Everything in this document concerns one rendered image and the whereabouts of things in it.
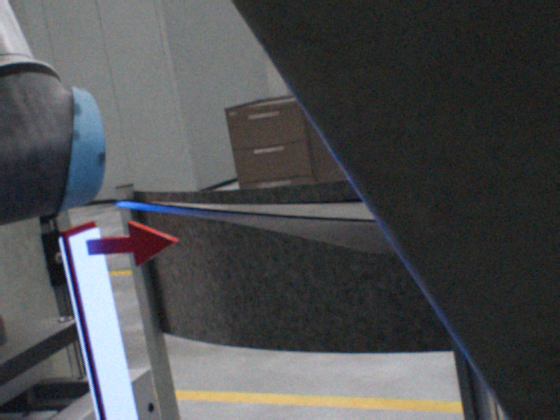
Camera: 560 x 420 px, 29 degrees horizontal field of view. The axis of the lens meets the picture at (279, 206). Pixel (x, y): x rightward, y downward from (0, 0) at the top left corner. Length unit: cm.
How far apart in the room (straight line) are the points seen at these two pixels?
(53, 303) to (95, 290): 208
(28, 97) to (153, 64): 923
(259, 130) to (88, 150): 636
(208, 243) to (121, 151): 806
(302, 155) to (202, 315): 454
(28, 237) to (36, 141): 158
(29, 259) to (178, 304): 46
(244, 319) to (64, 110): 165
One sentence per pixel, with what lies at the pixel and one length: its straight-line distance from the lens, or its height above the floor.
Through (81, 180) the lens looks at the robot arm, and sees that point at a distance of 105.
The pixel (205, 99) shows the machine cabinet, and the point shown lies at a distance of 1047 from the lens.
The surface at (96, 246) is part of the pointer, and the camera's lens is 57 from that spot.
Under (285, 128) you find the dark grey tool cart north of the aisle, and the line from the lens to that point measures 729.
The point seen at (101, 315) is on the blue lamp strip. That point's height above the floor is 114.
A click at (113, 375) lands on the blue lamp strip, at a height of 111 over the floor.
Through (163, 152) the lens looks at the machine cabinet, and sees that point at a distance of 1037.
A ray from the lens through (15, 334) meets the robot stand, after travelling 108.
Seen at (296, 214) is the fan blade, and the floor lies 120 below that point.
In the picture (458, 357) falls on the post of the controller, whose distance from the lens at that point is 108.
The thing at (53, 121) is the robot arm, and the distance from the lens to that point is 105.
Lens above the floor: 127
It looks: 8 degrees down
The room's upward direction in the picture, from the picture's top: 10 degrees counter-clockwise
